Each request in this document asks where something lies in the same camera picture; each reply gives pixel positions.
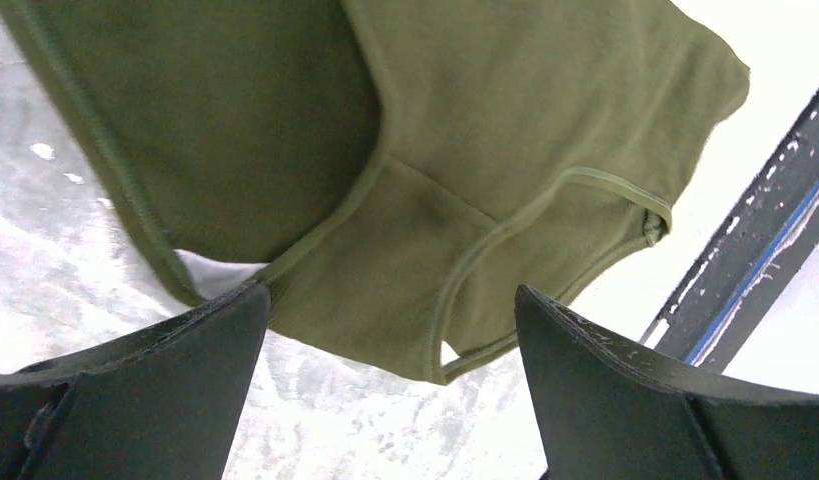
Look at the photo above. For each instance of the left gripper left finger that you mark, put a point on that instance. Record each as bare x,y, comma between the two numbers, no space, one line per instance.
163,402

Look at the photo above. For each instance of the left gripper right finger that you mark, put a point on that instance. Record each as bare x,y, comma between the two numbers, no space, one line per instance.
609,408

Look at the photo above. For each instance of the olive green underwear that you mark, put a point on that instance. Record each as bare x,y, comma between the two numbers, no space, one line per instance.
392,169

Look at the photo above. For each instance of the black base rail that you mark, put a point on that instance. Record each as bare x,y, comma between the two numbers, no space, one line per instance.
753,255

